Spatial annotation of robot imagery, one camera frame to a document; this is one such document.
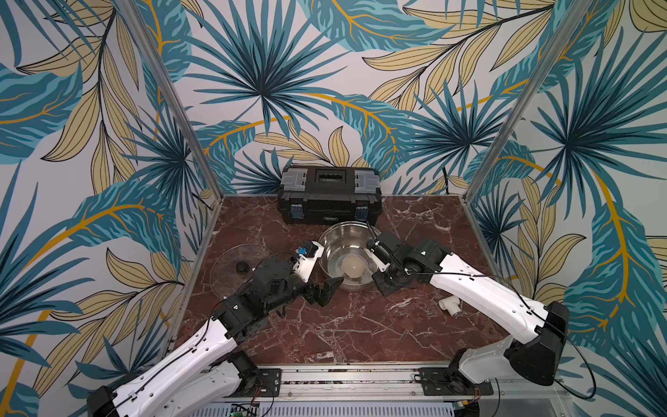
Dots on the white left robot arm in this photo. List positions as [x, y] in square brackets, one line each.
[209, 363]

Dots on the glass pot lid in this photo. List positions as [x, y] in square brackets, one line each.
[234, 267]

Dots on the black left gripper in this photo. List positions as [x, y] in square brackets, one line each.
[326, 292]

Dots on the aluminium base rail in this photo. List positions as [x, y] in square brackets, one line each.
[384, 389]

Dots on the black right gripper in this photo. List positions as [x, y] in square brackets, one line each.
[386, 262]

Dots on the aluminium corner post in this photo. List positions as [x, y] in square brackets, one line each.
[140, 33]
[542, 69]

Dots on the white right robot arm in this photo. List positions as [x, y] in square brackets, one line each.
[536, 332]

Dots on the beige plastic ladle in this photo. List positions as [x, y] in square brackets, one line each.
[361, 263]

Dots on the black plastic toolbox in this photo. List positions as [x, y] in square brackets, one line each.
[327, 196]

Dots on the aluminium right corner post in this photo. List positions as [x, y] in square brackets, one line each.
[542, 69]

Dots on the aluminium left corner post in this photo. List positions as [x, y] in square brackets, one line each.
[140, 33]

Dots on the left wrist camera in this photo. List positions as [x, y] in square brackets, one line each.
[307, 256]

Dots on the stainless steel pot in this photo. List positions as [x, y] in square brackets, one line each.
[334, 240]

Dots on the white pvc pipe fitting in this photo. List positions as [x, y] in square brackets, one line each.
[450, 305]

